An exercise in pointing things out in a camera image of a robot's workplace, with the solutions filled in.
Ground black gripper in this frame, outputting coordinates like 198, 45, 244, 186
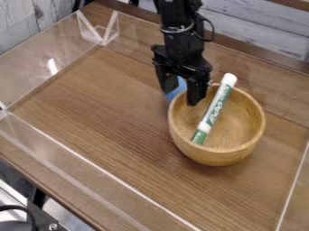
152, 25, 213, 106

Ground blue rectangular block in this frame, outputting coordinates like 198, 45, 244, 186
166, 76, 188, 101

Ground brown wooden bowl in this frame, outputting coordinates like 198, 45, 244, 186
168, 84, 267, 166

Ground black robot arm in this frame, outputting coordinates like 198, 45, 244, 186
152, 0, 216, 106

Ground green white Expo marker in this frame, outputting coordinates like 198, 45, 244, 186
192, 73, 239, 144

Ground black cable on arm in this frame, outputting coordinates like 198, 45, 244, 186
192, 13, 217, 43

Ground clear acrylic corner bracket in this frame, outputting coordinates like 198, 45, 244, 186
77, 11, 119, 46

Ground black metal table frame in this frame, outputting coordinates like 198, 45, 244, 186
0, 161, 69, 231

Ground black cable bottom left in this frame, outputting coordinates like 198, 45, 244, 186
0, 203, 43, 231

